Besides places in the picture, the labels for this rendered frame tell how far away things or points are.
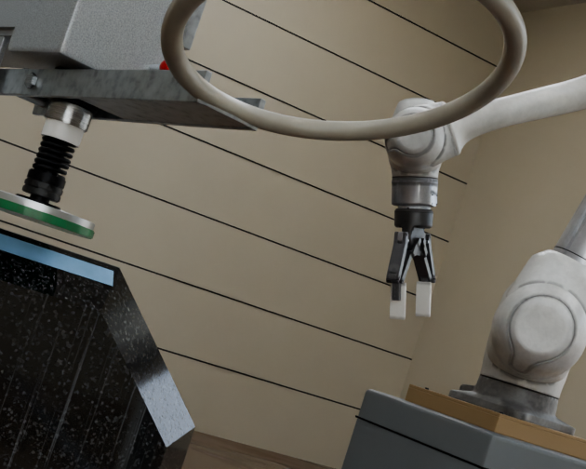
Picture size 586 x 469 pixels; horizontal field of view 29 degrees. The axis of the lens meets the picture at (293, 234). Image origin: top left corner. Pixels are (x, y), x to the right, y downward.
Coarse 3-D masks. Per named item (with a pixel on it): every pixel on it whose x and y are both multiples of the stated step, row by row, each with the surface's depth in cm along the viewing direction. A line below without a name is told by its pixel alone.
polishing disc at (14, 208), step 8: (0, 200) 188; (40, 200) 194; (0, 208) 195; (8, 208) 187; (16, 208) 187; (24, 208) 187; (32, 208) 187; (24, 216) 193; (32, 216) 187; (40, 216) 187; (48, 216) 188; (48, 224) 195; (56, 224) 189; (64, 224) 190; (72, 224) 191; (72, 232) 194; (80, 232) 193; (88, 232) 195
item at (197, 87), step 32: (192, 0) 138; (480, 0) 136; (512, 0) 139; (512, 32) 142; (512, 64) 150; (224, 96) 164; (480, 96) 159; (288, 128) 170; (320, 128) 171; (352, 128) 171; (384, 128) 170; (416, 128) 168
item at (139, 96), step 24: (0, 72) 210; (24, 72) 203; (48, 72) 196; (72, 72) 190; (96, 72) 185; (120, 72) 179; (144, 72) 174; (168, 72) 169; (24, 96) 202; (48, 96) 195; (72, 96) 188; (96, 96) 182; (120, 96) 177; (144, 96) 172; (168, 96) 167; (192, 96) 163; (120, 120) 197; (144, 120) 190; (168, 120) 184; (192, 120) 177; (216, 120) 171; (240, 120) 167
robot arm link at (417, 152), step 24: (528, 96) 205; (552, 96) 207; (576, 96) 210; (480, 120) 200; (504, 120) 202; (528, 120) 206; (408, 144) 195; (432, 144) 195; (456, 144) 200; (408, 168) 204
